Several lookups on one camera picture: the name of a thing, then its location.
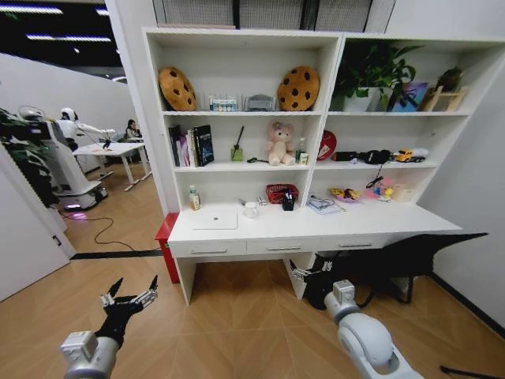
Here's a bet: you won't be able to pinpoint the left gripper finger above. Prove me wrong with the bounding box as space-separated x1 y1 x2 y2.
137 276 159 307
99 277 124 309

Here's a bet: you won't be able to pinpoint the white desk with drawers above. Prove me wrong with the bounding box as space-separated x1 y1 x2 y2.
166 203 463 306

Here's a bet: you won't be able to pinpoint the red cabinet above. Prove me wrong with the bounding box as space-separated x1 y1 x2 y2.
154 212 181 285

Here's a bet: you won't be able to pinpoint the blue paper stack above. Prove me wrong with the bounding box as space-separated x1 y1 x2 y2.
307 193 347 216

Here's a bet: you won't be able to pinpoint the yellow snack bags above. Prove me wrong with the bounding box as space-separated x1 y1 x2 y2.
329 186 363 204

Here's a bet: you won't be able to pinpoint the red mesh basket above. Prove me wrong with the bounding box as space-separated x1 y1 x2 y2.
265 182 300 207

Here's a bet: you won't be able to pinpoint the black metal stand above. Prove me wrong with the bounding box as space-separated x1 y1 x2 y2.
388 275 416 306

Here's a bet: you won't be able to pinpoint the pink and yellow toys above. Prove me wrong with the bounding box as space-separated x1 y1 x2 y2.
366 178 396 203

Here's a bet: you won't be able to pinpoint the white door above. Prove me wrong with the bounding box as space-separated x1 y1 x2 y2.
0 145 77 303

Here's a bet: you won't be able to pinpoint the orange drink bottle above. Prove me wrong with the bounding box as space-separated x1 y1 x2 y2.
188 185 203 212

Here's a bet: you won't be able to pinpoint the red round fan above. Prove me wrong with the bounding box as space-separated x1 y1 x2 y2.
316 129 338 161

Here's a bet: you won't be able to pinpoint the pink plush toy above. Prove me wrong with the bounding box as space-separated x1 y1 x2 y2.
264 121 297 167

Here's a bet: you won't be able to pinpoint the yellow toy truck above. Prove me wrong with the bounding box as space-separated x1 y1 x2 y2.
394 148 427 163

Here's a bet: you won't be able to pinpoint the green holder with black pen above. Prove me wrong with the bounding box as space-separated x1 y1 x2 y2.
230 126 246 163

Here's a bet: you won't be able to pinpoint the white office table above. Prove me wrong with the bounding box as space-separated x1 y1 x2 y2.
72 141 154 193

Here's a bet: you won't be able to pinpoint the row of upright books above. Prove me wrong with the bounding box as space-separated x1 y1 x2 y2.
168 125 197 169

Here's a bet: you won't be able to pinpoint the black hardcover book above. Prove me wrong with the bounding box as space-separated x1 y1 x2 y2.
193 124 215 168

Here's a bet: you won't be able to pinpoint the person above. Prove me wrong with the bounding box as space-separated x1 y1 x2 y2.
125 118 144 142

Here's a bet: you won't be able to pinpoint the grey mesh holder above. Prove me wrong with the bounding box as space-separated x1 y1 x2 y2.
243 93 277 113

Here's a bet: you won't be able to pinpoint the white humanoid robot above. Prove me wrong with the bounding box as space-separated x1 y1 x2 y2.
54 106 118 153

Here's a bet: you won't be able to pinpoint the black bar on floor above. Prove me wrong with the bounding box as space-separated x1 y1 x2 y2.
439 365 505 379

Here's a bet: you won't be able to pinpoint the cookie shaped cushion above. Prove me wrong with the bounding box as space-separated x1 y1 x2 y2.
276 65 322 113
157 66 198 113

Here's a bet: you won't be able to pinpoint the white shelf unit with plants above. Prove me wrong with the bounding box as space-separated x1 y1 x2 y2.
311 33 505 212

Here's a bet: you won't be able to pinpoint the box of small bottles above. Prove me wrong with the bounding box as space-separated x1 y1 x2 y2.
208 93 242 113

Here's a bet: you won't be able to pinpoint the purple picture card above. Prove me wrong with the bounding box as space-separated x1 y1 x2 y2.
387 81 430 113

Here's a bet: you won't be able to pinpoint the green plant in white pot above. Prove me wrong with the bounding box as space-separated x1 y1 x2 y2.
334 41 424 113

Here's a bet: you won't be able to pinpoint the wooden stand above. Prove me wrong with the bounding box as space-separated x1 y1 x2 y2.
419 84 469 113

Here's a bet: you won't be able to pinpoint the white shelf unit with cushions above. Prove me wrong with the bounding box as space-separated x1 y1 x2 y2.
140 26 345 216

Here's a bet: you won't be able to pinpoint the grey window blind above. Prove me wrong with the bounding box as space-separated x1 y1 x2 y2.
152 0 397 32

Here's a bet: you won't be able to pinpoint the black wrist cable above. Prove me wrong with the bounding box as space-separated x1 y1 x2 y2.
356 290 376 310

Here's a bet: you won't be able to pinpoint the black floor cable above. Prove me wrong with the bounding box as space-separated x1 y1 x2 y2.
58 208 166 254

